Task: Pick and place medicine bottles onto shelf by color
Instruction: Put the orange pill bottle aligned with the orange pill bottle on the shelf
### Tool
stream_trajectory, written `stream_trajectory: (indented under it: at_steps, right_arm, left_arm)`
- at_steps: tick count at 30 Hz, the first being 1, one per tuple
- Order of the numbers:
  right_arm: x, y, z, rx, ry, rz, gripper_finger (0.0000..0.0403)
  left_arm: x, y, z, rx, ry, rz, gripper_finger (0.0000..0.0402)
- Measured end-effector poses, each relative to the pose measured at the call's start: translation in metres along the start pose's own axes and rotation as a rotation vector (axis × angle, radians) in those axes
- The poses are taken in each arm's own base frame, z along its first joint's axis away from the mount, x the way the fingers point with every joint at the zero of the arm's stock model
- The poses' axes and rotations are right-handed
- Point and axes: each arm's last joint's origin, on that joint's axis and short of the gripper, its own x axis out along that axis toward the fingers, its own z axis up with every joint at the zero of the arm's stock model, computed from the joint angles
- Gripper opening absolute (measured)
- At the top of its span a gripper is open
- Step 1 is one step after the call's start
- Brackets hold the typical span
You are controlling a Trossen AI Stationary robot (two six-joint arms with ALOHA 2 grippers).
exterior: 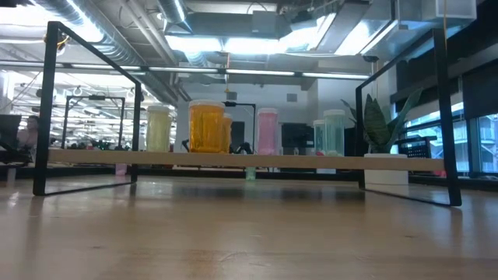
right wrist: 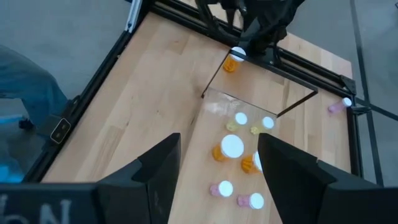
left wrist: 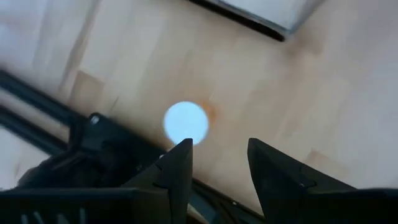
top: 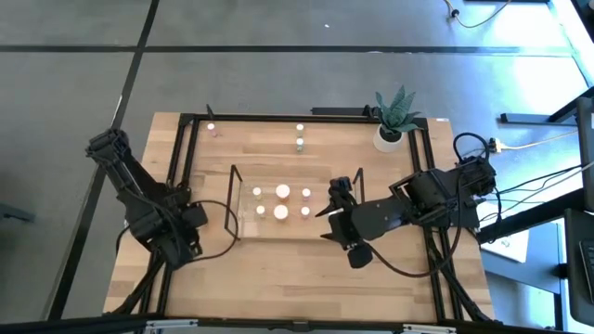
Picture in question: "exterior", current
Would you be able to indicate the small pink medicine bottle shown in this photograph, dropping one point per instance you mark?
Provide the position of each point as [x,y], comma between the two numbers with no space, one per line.
[267,132]
[120,169]

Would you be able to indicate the large orange medicine bottle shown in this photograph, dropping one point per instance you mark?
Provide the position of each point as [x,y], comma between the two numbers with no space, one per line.
[228,132]
[206,128]

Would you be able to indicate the small green medicine bottle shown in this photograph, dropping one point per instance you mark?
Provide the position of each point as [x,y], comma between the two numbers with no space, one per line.
[319,136]
[334,132]
[251,173]

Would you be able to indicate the small yellow medicine bottle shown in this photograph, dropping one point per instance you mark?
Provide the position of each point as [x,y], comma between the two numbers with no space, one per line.
[157,128]

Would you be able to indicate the fluorescent light strip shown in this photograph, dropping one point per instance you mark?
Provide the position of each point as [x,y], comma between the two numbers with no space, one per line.
[257,72]

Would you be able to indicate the green plant in white pot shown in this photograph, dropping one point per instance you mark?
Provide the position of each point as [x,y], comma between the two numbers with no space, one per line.
[375,124]

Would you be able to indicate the black metal rack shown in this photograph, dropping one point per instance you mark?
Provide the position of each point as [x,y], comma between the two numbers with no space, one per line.
[93,97]

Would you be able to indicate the black crate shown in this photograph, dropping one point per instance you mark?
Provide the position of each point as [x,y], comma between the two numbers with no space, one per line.
[418,149]

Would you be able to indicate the person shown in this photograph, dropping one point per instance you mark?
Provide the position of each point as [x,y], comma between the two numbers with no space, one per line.
[29,132]

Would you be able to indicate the black monitor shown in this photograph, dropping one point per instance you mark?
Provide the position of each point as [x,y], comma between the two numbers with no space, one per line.
[8,132]

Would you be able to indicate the black frame stand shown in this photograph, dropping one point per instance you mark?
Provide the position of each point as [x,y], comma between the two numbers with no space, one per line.
[241,104]

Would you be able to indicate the black wall screen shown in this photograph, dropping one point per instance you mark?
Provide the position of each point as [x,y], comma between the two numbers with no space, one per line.
[297,134]

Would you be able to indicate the silver ventilation duct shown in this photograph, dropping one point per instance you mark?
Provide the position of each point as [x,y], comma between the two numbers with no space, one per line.
[97,43]

